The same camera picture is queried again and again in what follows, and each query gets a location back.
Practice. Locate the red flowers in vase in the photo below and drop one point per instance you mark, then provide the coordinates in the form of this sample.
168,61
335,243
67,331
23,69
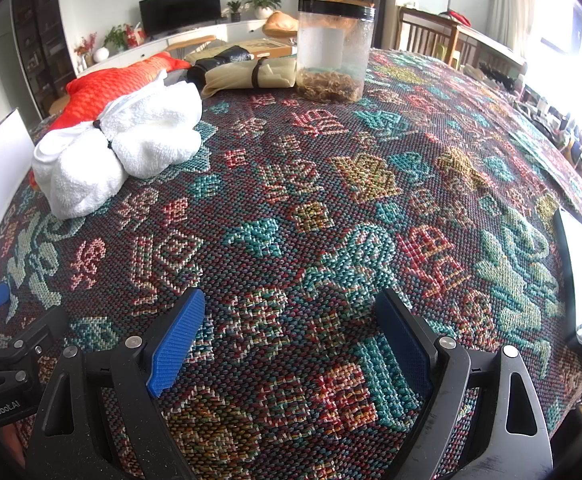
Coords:
85,50

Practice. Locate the orange lounge chair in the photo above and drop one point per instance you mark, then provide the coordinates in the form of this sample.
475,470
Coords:
281,22

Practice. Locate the clear plastic jar black lid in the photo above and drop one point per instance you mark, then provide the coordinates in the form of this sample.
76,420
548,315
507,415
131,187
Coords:
331,40

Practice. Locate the clutter of bottles and bags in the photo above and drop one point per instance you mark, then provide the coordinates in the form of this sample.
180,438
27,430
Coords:
541,110

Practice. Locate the red cloth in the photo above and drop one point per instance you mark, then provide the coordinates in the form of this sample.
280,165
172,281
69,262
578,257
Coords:
458,17

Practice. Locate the colourful woven patterned blanket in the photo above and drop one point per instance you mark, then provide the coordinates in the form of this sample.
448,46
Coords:
296,200

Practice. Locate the black television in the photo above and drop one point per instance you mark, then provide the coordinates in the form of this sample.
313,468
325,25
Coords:
181,10

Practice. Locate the white tv cabinet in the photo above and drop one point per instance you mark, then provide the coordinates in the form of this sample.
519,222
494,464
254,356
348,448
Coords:
136,55

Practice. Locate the small potted green plant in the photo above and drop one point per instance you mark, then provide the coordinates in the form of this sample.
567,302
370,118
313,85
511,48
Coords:
234,10

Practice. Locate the green plastic stool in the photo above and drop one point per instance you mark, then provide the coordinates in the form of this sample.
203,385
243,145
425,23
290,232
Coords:
441,52

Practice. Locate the wooden side table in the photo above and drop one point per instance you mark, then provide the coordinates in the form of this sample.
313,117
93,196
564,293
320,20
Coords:
421,35

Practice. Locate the beige rolled cloth bag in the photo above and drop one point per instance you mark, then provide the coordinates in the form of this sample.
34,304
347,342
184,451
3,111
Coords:
236,75

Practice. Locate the white towel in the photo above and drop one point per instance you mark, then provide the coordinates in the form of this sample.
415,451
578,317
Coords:
141,130

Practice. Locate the black smartphone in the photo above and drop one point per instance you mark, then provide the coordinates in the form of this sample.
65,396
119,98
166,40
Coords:
581,280

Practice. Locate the green plant red decorations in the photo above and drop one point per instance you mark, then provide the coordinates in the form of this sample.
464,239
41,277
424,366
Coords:
118,37

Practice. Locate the large potted green plant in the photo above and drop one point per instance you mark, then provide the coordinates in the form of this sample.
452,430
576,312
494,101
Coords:
265,0

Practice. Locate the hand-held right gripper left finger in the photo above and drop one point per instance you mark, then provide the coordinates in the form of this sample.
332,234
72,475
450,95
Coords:
176,345

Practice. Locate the black trash bag roll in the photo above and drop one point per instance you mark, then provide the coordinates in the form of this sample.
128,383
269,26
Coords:
216,62

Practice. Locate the flat yellow box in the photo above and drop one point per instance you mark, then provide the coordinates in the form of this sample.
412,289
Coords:
266,49

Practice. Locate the window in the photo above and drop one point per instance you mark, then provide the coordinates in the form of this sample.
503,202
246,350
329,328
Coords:
566,20

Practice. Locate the red fish plush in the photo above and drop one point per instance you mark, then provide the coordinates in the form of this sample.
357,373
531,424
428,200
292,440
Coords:
106,92

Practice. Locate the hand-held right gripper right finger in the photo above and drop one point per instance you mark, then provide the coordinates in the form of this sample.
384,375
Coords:
406,345

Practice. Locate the small wooden stool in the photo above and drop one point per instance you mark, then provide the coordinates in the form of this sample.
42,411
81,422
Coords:
191,42

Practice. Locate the round white vase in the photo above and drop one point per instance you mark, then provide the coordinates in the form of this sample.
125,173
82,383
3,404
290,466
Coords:
101,54

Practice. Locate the white curtain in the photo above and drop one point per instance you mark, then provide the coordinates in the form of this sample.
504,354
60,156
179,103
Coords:
513,0

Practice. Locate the black display shelf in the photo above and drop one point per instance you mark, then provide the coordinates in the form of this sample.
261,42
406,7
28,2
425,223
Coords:
41,40

